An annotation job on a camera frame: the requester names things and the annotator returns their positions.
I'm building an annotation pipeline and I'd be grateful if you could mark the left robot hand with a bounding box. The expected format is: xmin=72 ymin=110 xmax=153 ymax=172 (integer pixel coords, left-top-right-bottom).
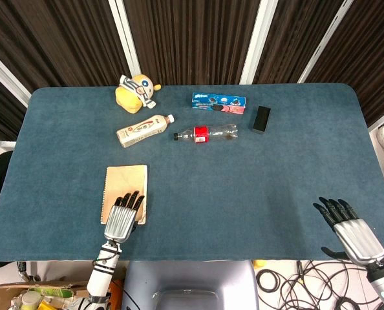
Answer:
xmin=103 ymin=191 xmax=146 ymax=244

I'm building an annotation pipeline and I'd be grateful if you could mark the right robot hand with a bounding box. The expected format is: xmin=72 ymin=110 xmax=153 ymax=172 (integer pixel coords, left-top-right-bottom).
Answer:
xmin=312 ymin=196 xmax=384 ymax=266

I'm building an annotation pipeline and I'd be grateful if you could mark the brown kraft spiral notebook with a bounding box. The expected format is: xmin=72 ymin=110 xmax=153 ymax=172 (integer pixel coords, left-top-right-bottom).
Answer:
xmin=100 ymin=165 xmax=149 ymax=225

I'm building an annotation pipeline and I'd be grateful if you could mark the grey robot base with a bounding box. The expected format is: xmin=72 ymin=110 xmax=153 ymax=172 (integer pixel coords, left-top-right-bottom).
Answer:
xmin=121 ymin=260 xmax=261 ymax=310

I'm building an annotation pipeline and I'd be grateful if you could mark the blue table mat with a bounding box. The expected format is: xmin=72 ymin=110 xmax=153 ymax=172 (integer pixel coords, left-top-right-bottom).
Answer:
xmin=0 ymin=83 xmax=384 ymax=262

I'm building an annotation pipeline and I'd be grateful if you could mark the beige milk tea bottle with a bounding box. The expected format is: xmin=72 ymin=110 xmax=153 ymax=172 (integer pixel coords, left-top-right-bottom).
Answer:
xmin=116 ymin=114 xmax=176 ymax=149

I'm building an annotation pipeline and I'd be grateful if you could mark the cardboard box with clutter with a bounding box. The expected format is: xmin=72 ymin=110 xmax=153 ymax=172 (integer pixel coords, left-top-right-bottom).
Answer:
xmin=0 ymin=280 xmax=92 ymax=310

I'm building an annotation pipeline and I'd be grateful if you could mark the clear cola bottle red label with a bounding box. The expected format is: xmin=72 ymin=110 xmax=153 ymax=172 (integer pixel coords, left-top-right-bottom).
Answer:
xmin=173 ymin=123 xmax=239 ymax=144

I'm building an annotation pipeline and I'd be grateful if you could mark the yellow plush toy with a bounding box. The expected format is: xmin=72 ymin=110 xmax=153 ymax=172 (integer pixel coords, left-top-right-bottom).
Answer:
xmin=115 ymin=73 xmax=162 ymax=114

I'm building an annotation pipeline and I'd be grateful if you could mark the black rectangular box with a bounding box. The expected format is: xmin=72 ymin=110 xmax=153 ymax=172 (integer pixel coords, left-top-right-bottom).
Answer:
xmin=252 ymin=105 xmax=272 ymax=134

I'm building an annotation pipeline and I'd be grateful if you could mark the blue pink oreo box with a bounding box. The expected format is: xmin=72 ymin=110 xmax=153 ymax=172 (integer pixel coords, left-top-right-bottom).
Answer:
xmin=191 ymin=92 xmax=247 ymax=114

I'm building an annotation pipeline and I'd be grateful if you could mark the black cable tangle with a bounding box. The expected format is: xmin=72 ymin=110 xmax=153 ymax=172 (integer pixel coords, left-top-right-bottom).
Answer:
xmin=255 ymin=260 xmax=382 ymax=310

